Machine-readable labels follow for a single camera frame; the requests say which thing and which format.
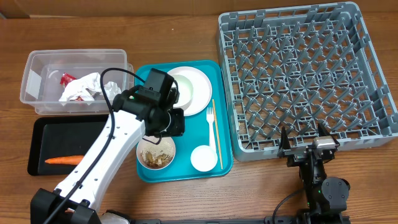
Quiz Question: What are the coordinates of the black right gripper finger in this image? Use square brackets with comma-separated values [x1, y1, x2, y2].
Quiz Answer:
[280, 127, 291, 150]
[317, 123, 330, 137]

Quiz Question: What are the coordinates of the pink bowl with food scraps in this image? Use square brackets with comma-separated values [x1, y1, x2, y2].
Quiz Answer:
[136, 136, 176, 170]

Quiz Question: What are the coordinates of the foil wrapper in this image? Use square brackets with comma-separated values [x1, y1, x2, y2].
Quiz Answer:
[104, 82, 121, 101]

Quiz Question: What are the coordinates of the white napkin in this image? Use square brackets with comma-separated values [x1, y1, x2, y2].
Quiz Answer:
[67, 72, 102, 101]

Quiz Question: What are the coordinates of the orange carrot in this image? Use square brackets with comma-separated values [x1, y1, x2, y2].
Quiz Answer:
[45, 155, 84, 166]

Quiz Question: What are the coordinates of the red wrapper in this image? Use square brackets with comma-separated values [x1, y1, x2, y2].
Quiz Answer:
[59, 73, 83, 101]

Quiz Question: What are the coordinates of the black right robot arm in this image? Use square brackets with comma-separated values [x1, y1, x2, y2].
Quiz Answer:
[271, 123, 350, 224]

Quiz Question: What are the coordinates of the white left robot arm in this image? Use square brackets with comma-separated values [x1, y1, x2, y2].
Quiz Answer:
[30, 86, 185, 223]

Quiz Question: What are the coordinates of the grey dishwasher rack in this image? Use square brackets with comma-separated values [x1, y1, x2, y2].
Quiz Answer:
[217, 2, 397, 161]

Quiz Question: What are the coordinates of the clear plastic waste bin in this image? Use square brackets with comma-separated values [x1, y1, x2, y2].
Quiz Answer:
[20, 49, 134, 115]

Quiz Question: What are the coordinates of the white plastic fork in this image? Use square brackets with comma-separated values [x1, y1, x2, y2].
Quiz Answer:
[206, 106, 216, 153]

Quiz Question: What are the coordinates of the large pink plate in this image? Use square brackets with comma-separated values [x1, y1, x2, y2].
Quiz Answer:
[168, 67, 213, 116]

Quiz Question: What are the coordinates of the teal serving tray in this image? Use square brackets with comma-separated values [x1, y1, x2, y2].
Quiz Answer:
[136, 60, 233, 183]

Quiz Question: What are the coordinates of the wooden chopstick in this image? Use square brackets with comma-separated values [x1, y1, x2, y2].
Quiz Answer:
[212, 99, 223, 170]

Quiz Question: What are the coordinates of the small white cup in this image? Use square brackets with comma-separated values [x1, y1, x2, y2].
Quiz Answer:
[190, 145, 218, 172]

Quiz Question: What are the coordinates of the black tray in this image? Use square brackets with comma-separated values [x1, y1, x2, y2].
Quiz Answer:
[27, 114, 108, 176]

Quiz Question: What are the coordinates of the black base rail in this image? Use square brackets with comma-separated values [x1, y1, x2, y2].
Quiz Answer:
[129, 216, 305, 224]

